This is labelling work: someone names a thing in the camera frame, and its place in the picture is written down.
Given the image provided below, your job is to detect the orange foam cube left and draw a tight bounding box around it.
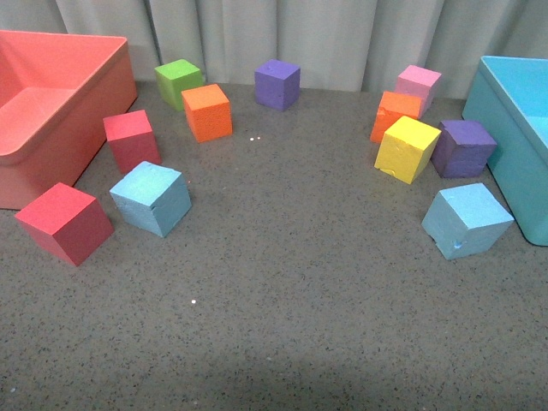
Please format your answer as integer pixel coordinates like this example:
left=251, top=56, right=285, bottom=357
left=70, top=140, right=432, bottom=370
left=182, top=84, right=233, bottom=143

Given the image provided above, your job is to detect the light blue plastic bin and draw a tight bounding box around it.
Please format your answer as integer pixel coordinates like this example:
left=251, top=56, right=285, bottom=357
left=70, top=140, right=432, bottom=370
left=462, top=56, right=547, bottom=247

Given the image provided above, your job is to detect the pink foam cube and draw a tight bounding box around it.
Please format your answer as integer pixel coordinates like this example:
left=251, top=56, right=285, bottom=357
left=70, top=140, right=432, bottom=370
left=394, top=65, right=442, bottom=117

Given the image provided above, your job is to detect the orange foam cube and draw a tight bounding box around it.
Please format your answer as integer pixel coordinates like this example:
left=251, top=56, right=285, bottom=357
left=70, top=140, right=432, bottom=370
left=182, top=84, right=233, bottom=143
left=370, top=91, right=421, bottom=143

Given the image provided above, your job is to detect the orange foam cube right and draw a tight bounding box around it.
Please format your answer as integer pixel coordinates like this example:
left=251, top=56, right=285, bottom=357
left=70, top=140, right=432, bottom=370
left=370, top=91, right=421, bottom=143

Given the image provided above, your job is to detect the yellow foam cube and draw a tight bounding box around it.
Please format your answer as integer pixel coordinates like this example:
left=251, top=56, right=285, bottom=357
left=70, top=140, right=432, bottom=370
left=374, top=116, right=441, bottom=184

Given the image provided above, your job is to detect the red foam cube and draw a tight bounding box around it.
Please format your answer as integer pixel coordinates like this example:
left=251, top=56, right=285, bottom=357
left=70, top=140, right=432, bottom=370
left=103, top=110, right=162, bottom=174
left=15, top=182, right=114, bottom=266

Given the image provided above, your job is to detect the green foam cube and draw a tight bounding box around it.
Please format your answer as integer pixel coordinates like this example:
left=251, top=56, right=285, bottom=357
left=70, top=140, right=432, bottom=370
left=154, top=59, right=204, bottom=111

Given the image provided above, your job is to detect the purple foam cube right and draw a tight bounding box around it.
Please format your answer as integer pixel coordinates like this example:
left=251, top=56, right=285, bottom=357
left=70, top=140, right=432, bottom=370
left=431, top=120, right=497, bottom=178

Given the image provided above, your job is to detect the purple foam cube back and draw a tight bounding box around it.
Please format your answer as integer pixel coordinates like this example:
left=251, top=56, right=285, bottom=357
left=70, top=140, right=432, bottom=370
left=254, top=59, right=301, bottom=111

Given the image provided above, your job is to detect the red foam cube front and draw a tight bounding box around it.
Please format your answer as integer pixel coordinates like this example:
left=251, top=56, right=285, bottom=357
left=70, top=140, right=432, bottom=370
left=15, top=182, right=114, bottom=266

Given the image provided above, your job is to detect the red foam cube back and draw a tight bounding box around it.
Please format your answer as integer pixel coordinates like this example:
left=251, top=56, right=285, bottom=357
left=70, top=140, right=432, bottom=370
left=103, top=110, right=162, bottom=174

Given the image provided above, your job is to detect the coral pink plastic bin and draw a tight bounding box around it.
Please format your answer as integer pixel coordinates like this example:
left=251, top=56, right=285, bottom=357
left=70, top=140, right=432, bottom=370
left=1, top=30, right=137, bottom=210

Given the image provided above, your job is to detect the light blue foam cube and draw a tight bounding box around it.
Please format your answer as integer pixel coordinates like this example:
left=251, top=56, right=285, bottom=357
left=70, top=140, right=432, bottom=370
left=421, top=183, right=514, bottom=259
left=110, top=161, right=192, bottom=237

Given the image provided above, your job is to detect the white pleated curtain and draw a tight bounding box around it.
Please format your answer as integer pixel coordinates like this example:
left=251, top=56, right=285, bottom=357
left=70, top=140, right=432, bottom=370
left=1, top=1, right=547, bottom=98

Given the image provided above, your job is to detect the purple foam cube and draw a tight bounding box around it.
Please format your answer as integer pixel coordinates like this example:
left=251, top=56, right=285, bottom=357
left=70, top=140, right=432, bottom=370
left=254, top=59, right=301, bottom=111
left=431, top=120, right=497, bottom=178

